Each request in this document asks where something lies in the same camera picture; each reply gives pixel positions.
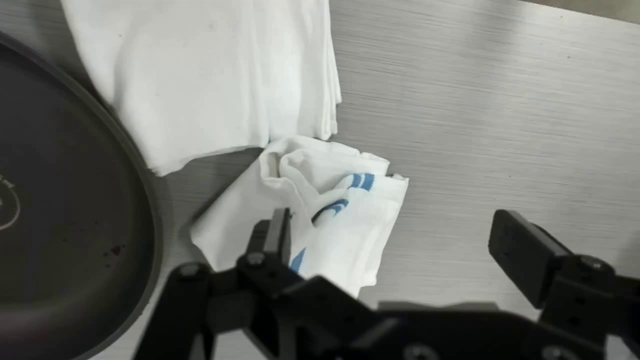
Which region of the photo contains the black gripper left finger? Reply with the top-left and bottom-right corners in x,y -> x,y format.
247,207 -> 296,271

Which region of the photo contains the dark non-stick frying pan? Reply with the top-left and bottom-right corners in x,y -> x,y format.
0,33 -> 165,360

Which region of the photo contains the folded white dish cloth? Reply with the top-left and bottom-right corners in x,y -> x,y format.
59,0 -> 344,180

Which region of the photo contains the blue-striped dish cloth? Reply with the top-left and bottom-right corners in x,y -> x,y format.
188,135 -> 413,301

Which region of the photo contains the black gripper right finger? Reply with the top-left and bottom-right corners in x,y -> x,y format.
487,208 -> 576,310

